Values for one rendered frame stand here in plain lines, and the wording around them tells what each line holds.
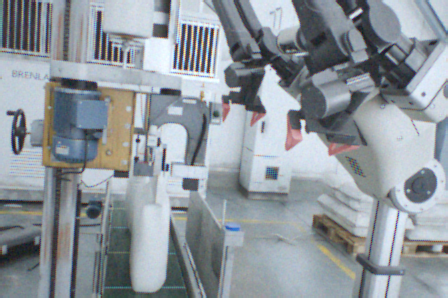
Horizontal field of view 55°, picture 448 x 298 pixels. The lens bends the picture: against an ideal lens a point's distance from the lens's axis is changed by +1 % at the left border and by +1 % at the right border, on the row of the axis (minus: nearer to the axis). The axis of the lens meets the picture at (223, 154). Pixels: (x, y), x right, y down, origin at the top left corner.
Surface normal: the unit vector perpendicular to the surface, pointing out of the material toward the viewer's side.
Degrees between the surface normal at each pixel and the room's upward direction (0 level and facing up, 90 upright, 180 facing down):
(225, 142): 90
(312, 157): 90
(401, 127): 90
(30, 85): 90
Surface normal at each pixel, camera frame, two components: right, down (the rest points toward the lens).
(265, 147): 0.22, 0.18
